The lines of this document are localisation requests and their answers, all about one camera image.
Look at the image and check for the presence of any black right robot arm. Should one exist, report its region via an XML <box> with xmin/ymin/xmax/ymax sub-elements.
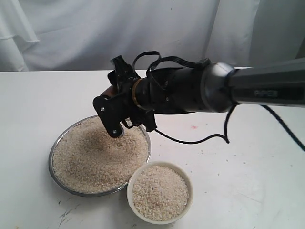
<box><xmin>101</xmin><ymin>57</ymin><xmax>305</xmax><ymax>137</ymax></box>

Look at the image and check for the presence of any round steel rice tray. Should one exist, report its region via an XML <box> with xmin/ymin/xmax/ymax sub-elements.
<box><xmin>48</xmin><ymin>115</ymin><xmax>151</xmax><ymax>197</ymax></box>

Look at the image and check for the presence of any white fabric backdrop curtain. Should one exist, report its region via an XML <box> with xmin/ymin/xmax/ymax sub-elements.
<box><xmin>0</xmin><ymin>0</ymin><xmax>305</xmax><ymax>71</ymax></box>

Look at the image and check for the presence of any white ceramic rice bowl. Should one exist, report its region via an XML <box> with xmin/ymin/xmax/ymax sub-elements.
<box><xmin>127</xmin><ymin>161</ymin><xmax>193</xmax><ymax>225</ymax></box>

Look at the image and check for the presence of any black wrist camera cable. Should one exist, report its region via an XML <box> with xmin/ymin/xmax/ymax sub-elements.
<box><xmin>152</xmin><ymin>104</ymin><xmax>305</xmax><ymax>153</ymax></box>

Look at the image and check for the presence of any brown wooden cup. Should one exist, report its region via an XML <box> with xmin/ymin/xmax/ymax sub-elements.
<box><xmin>101</xmin><ymin>85</ymin><xmax>118</xmax><ymax>99</ymax></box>

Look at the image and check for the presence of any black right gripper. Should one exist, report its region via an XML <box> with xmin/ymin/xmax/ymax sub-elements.
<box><xmin>108</xmin><ymin>55</ymin><xmax>157</xmax><ymax>131</ymax></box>

